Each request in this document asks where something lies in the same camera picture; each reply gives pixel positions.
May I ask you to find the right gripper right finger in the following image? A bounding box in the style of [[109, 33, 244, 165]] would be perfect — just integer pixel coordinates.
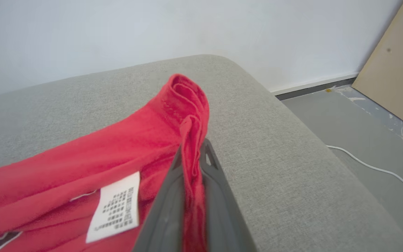
[[200, 138, 258, 252]]

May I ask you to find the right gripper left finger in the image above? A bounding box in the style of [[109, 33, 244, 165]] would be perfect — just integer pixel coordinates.
[[132, 143, 188, 252]]

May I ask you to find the red Bulls basketball jersey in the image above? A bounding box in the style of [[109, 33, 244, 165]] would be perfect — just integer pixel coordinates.
[[0, 73, 210, 252]]

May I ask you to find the grey fabric sofa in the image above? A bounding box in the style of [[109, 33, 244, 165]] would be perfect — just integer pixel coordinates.
[[0, 54, 403, 252]]

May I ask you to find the light wooden board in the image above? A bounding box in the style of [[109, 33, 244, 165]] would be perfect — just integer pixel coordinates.
[[351, 0, 403, 136]]

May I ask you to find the white cable on floor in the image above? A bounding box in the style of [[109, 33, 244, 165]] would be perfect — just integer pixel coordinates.
[[326, 145, 403, 198]]

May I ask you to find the white wall skirting board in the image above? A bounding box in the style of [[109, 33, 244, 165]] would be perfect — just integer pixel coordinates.
[[270, 72, 359, 101]]

